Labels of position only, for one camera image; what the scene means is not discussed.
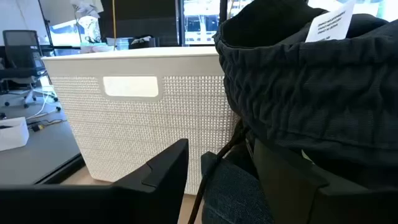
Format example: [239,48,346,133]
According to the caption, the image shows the dark blue denim jeans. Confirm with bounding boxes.
[200,141,276,224]

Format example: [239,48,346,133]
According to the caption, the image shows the white plastic laundry basket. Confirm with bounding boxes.
[41,46,241,196]

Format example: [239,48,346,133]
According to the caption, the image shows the black ribbed garment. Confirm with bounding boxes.
[212,0,398,190]

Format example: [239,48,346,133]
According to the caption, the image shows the black tripod stand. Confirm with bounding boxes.
[37,0,57,57]

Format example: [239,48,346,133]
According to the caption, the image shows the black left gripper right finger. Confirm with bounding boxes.
[252,138,398,224]

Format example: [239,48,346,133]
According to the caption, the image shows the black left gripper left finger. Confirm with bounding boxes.
[0,138,190,224]

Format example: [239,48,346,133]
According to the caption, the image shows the white box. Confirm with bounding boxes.
[0,116,30,152]

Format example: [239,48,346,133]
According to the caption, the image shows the black bag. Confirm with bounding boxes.
[129,35,159,50]

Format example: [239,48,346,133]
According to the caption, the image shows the white flower arrangement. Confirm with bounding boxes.
[70,0,103,47]

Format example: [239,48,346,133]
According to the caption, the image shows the black mesh office chair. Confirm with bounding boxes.
[0,30,62,113]

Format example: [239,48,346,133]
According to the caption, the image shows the yellow cable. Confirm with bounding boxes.
[111,0,117,51]

